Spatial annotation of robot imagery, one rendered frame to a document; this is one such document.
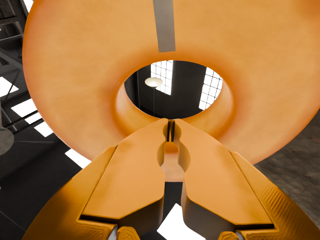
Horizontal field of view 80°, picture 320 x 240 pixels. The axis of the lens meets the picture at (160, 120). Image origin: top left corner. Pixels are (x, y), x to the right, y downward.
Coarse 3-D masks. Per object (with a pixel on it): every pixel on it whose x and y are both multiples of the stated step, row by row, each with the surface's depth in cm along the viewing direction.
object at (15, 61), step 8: (8, 0) 604; (16, 0) 624; (16, 8) 632; (24, 16) 659; (24, 24) 668; (0, 48) 995; (0, 56) 1009; (8, 56) 929; (0, 64) 1079; (8, 64) 1094; (16, 64) 920; (136, 72) 464; (128, 80) 451; (136, 80) 480; (128, 88) 467; (136, 88) 497; (128, 96) 485; (136, 96) 515; (136, 104) 535
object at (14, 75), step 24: (0, 72) 1325; (24, 96) 1129; (24, 120) 977; (24, 144) 863; (48, 144) 866; (0, 168) 770; (24, 168) 773; (48, 168) 775; (72, 168) 778; (0, 192) 697; (24, 192) 699; (48, 192) 700; (168, 192) 711; (0, 216) 637; (24, 216) 638
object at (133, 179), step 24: (168, 120) 12; (120, 144) 10; (144, 144) 10; (120, 168) 8; (144, 168) 8; (96, 192) 7; (120, 192) 7; (144, 192) 7; (96, 216) 6; (120, 216) 6; (144, 216) 7
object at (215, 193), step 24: (192, 144) 10; (216, 144) 10; (192, 168) 8; (216, 168) 8; (192, 192) 7; (216, 192) 7; (240, 192) 7; (192, 216) 7; (216, 216) 6; (240, 216) 6; (264, 216) 6
